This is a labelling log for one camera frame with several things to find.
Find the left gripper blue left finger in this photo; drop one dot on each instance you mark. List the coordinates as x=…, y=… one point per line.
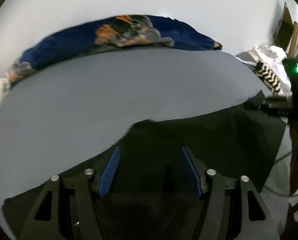
x=105, y=169

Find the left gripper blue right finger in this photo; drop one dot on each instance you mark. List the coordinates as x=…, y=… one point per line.
x=197, y=168

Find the black pants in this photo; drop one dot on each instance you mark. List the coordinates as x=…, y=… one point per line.
x=153, y=195

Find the person right hand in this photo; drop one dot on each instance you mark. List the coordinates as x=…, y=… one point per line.
x=293, y=131

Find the black white striped cloth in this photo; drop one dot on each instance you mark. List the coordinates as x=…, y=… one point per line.
x=268, y=77

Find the white dotted cloth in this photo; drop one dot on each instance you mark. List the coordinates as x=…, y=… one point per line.
x=273, y=56

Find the wooden furniture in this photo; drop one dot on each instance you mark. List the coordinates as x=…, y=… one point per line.
x=286, y=35

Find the grey folded cloth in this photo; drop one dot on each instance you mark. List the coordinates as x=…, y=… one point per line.
x=247, y=59

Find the grey mesh mattress cover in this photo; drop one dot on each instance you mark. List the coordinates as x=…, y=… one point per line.
x=69, y=112

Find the navy floral blanket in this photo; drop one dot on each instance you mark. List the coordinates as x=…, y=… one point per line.
x=109, y=34

